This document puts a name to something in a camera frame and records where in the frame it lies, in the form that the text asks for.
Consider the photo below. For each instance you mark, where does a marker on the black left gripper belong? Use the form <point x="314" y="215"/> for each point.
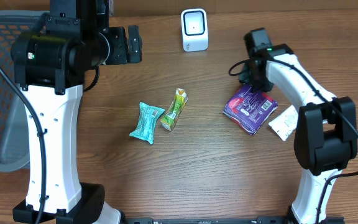
<point x="119" y="56"/>

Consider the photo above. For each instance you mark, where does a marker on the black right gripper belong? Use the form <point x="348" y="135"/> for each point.
<point x="247" y="79"/>

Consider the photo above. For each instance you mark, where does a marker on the red purple tissue pack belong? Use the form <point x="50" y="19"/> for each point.
<point x="249" y="109"/>

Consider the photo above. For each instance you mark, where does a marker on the white cosmetic tube gold cap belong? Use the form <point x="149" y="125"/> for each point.
<point x="284" y="124"/>

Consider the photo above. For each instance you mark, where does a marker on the teal snack packet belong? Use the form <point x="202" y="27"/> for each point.
<point x="148" y="116"/>

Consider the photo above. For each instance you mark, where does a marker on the green juice carton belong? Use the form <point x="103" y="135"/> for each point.
<point x="170" y="118"/>

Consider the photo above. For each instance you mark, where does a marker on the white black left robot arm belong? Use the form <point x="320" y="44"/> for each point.
<point x="50" y="62"/>

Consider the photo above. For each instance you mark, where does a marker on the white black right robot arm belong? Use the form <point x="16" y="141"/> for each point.
<point x="325" y="137"/>

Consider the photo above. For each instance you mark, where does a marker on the white barcode scanner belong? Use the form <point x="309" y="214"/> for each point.
<point x="194" y="29"/>

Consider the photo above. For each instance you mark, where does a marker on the grey plastic lattice basket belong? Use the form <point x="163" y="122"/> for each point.
<point x="14" y="137"/>

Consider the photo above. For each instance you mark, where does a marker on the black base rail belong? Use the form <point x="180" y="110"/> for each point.
<point x="258" y="220"/>

